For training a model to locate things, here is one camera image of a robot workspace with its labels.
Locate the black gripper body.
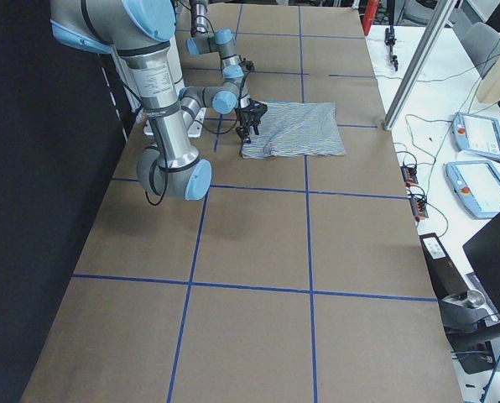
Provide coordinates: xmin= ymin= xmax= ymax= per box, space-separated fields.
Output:
xmin=237 ymin=107 xmax=257 ymax=126

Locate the striped polo shirt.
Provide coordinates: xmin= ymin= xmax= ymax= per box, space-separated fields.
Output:
xmin=242 ymin=102 xmax=346 ymax=160

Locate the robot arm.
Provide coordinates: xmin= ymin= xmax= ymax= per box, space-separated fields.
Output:
xmin=186 ymin=0 xmax=243 ymax=69
xmin=50 ymin=1 xmax=268 ymax=201

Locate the orange connector hub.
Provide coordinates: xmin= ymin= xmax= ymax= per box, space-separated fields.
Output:
xmin=409 ymin=194 xmax=429 ymax=222
xmin=400 ymin=165 xmax=419 ymax=187

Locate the red cylinder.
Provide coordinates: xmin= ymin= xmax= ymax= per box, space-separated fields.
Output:
xmin=362 ymin=0 xmax=380 ymax=36

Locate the upper teach pendant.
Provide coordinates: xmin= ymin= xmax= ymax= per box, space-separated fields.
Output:
xmin=451 ymin=112 xmax=500 ymax=162

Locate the teach pendant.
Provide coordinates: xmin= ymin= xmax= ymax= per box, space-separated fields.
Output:
xmin=445 ymin=160 xmax=500 ymax=219
xmin=451 ymin=112 xmax=500 ymax=162

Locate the lower teach pendant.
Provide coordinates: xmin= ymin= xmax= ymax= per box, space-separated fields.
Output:
xmin=445 ymin=160 xmax=500 ymax=219

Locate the grey office chair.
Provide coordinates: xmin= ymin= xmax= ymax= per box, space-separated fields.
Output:
xmin=461 ymin=22 xmax=500 ymax=78

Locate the black power strip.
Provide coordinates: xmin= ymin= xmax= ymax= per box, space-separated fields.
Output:
xmin=419 ymin=233 xmax=469 ymax=300

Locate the black stand with knob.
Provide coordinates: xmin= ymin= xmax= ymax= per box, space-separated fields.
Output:
xmin=439 ymin=290 xmax=500 ymax=374

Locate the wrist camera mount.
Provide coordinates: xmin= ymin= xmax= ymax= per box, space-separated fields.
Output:
xmin=239 ymin=59 xmax=255 ymax=74
xmin=246 ymin=100 xmax=268 ymax=126

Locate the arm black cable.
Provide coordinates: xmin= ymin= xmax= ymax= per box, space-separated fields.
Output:
xmin=143 ymin=75 xmax=251 ymax=207

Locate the aluminium frame post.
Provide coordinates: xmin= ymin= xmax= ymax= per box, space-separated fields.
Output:
xmin=383 ymin=0 xmax=461 ymax=131

